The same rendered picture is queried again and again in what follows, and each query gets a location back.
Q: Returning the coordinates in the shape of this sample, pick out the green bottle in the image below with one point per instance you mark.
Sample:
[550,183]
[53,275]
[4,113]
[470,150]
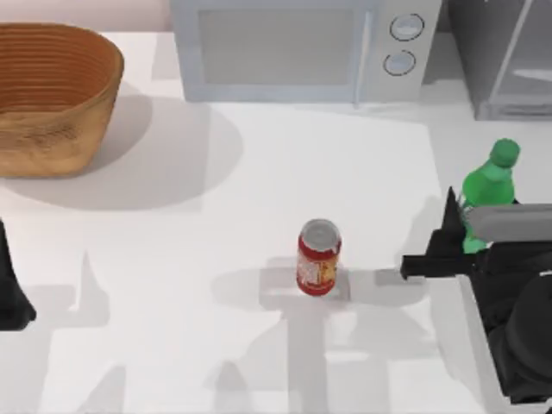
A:
[487,185]

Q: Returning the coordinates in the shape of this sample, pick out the red and white can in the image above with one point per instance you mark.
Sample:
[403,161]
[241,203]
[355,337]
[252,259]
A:
[318,263]

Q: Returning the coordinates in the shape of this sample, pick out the pale microwave oven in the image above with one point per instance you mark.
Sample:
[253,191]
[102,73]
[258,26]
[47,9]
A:
[401,92]

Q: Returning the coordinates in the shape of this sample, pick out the grey cabinet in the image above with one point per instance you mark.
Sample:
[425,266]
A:
[517,52]

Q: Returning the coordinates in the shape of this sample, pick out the round microwave knob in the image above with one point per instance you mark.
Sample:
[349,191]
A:
[407,27]
[399,63]

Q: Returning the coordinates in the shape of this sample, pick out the microwave door with window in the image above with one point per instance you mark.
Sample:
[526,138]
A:
[276,47]

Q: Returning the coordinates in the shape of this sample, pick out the brown wooden basket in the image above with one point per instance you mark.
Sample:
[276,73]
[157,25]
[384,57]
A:
[52,129]

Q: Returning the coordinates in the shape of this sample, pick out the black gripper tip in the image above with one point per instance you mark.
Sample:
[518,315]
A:
[10,297]

